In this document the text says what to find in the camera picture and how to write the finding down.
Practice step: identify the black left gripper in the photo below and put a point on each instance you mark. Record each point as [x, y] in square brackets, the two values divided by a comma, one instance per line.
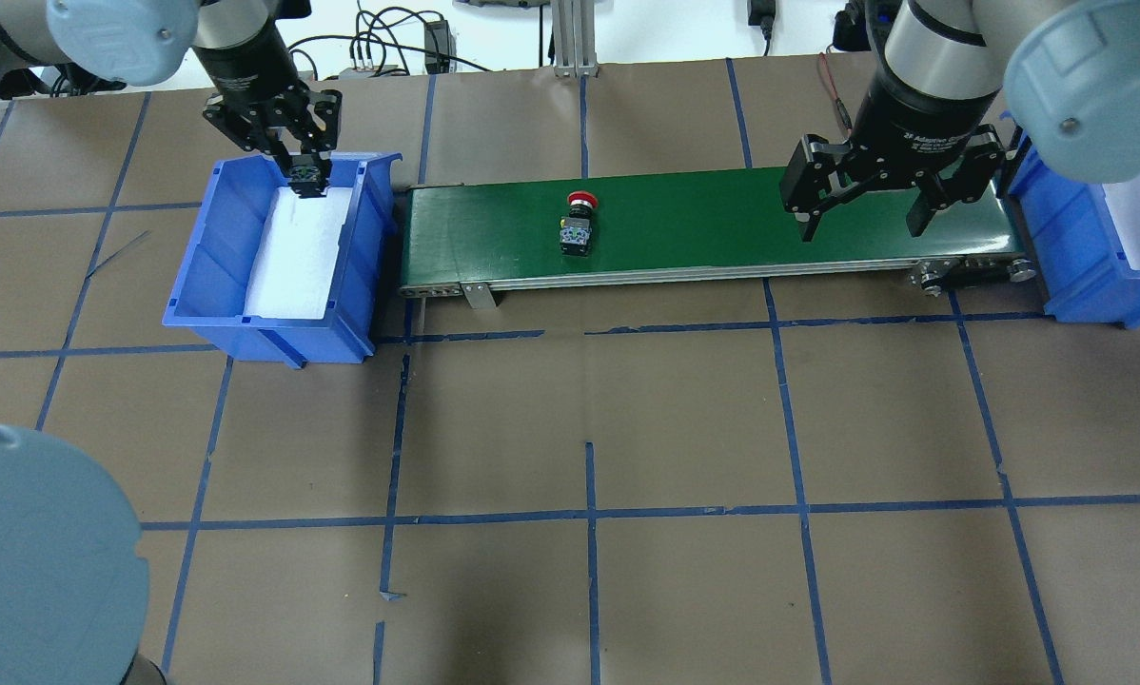
[244, 67]

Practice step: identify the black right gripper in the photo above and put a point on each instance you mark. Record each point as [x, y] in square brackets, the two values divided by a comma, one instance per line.
[922, 116]

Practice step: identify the red mushroom push button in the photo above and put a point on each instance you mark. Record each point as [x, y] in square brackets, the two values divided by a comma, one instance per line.
[576, 227]

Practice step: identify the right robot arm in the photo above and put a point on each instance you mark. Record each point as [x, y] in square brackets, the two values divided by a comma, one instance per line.
[1069, 72]

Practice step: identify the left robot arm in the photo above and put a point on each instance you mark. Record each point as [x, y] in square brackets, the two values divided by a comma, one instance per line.
[73, 590]

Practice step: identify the white foam pad left bin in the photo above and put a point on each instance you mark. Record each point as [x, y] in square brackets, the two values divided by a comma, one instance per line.
[291, 275]

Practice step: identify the left blue plastic bin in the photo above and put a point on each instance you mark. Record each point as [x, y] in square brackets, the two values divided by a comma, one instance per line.
[209, 293]

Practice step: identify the blue plastic bin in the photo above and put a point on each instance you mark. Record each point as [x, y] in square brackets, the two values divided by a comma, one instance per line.
[209, 293]
[1075, 246]

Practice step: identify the green conveyor belt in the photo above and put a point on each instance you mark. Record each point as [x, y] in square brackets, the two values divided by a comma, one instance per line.
[475, 242]

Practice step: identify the black power adapter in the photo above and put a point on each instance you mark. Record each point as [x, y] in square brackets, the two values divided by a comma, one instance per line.
[438, 47]

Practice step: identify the right blue plastic bin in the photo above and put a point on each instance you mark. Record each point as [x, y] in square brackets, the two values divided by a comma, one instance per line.
[1075, 246]

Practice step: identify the aluminium frame post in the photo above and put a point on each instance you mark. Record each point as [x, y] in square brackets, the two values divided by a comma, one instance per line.
[574, 39]

